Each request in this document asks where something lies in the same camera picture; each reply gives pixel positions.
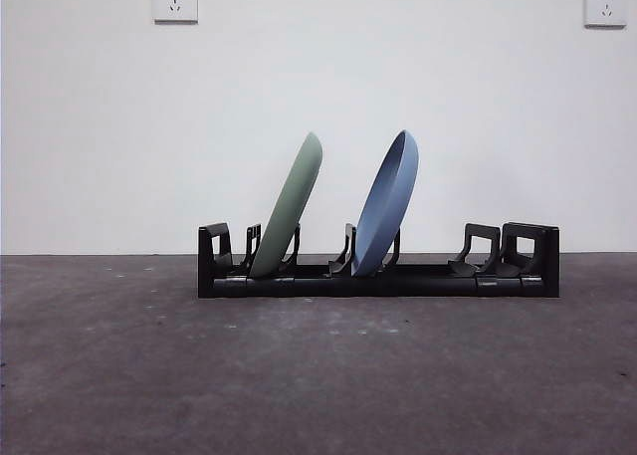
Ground blue round plate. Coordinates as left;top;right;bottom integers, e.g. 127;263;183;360
350;128;421;279

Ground black plate rack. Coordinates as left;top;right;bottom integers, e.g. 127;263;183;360
197;221;559;300

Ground white wall socket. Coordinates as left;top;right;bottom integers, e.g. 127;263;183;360
152;0;199;26
583;0;627;29

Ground green round plate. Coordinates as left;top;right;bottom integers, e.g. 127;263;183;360
248;130;325;280

